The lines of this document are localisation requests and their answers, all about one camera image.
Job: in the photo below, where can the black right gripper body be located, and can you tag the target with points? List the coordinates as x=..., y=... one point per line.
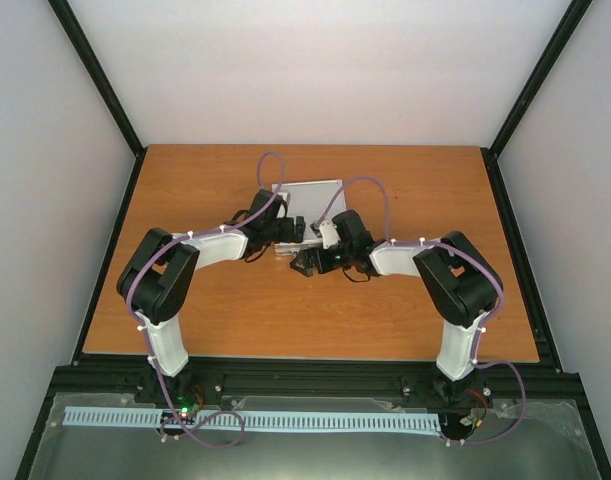
x=332, y=265

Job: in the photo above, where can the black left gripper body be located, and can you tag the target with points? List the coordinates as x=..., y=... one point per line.
x=286, y=238

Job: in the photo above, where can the aluminium poker case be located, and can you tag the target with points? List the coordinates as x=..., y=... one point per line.
x=309, y=200

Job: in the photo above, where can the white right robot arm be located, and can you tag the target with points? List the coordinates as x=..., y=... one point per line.
x=464, y=289

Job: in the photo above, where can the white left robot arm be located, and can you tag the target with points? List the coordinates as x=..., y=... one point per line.
x=156, y=280

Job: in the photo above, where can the light blue cable duct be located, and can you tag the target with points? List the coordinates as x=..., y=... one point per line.
x=257, y=421

